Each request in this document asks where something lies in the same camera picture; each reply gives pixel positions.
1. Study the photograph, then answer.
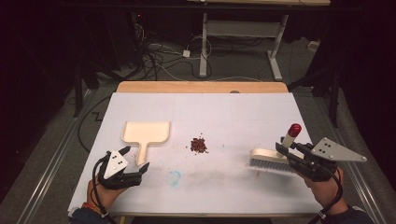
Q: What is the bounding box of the black floor cable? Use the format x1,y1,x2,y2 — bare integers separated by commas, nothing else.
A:
77,95,112,154

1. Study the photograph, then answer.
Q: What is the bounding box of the person's left hand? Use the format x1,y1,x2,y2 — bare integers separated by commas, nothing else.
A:
86,176,126,217

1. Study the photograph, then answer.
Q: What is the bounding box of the orange wristband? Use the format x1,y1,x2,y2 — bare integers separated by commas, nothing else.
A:
81,202,108,217

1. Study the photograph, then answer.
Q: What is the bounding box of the right hand-held gripper cable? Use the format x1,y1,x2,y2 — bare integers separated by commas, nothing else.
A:
313,167,345,224

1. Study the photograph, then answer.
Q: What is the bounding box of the pile of red-brown crumbs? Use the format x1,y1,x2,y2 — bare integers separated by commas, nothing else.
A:
190,133,210,155

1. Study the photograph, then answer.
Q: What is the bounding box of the tangle of black cables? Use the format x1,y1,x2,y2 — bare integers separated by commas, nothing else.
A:
132,22,214,82

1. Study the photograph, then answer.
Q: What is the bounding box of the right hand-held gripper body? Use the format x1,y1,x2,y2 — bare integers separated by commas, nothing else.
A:
289,137,368,183

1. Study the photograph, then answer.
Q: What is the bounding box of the hand-held gripper cable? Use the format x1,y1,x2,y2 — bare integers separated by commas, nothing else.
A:
92,154,117,224
313,167,345,224

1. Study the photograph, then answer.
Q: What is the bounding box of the white floor box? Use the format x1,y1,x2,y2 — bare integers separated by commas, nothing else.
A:
307,40,321,53

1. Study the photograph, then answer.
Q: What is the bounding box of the cream brush with red-tipped handle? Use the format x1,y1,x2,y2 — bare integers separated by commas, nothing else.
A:
248,122,303,175

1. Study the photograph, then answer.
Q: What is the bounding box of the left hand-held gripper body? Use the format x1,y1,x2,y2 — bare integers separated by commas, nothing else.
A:
98,150,144,190

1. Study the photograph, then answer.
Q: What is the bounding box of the black metal stand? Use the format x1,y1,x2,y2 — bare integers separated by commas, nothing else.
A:
72,60,86,119
288,60,342,129

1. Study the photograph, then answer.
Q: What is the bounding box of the white desk frame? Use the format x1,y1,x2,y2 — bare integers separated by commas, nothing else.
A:
186,0,332,82

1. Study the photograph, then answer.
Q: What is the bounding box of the person's right hand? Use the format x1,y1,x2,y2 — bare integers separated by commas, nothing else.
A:
295,167,349,217

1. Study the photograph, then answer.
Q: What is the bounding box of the white table cover sheet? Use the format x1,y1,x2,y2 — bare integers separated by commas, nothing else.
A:
67,91,329,217

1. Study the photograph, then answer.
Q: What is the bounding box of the metal floor rail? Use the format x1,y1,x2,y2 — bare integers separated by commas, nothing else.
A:
13,89,98,224
311,91,389,224

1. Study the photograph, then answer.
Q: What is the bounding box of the cream dustpan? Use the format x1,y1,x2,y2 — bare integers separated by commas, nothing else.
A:
120,120,172,166

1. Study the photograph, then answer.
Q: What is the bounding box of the left hand-held gripper cable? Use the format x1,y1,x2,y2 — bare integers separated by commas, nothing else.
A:
92,154,117,224

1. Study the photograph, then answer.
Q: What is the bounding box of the white floor cable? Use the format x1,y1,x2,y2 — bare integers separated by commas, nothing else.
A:
157,63,264,83

